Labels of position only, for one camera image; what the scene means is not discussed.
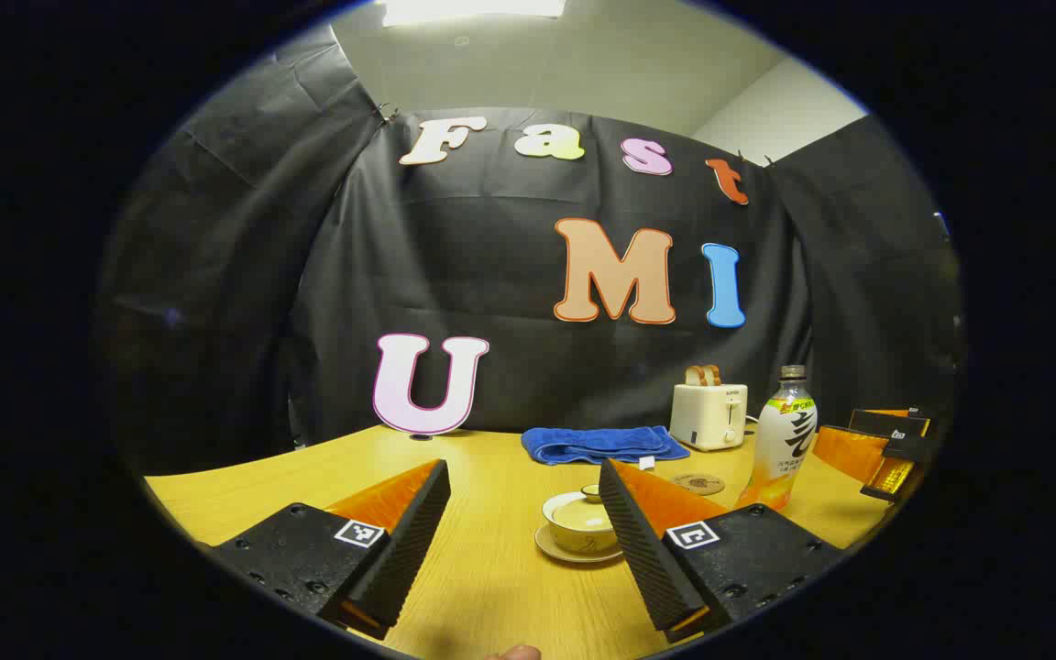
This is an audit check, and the cream ceramic teacup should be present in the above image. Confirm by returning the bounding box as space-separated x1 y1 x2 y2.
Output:
549 519 622 556

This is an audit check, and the blue towel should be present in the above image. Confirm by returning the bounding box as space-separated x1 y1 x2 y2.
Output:
522 425 691 467

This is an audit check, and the cream ceramic saucer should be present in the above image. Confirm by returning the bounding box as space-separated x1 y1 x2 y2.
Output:
534 522 626 564

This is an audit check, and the black backdrop cloth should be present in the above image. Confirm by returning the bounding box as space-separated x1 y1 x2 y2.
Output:
97 23 960 478

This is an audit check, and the cream teacup lid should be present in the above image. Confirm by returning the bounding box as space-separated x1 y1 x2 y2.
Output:
543 484 619 534

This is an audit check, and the white toaster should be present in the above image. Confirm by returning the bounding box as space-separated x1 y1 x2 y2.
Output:
670 382 749 452

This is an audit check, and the plastic water bottle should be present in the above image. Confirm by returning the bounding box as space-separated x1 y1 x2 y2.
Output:
735 365 819 512

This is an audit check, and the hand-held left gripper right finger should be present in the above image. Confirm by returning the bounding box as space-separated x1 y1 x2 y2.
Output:
598 458 850 644

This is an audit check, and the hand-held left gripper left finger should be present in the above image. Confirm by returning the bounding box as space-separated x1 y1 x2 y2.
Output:
203 458 452 641

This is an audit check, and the ceiling light panel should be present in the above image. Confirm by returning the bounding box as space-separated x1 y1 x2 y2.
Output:
381 0 567 28

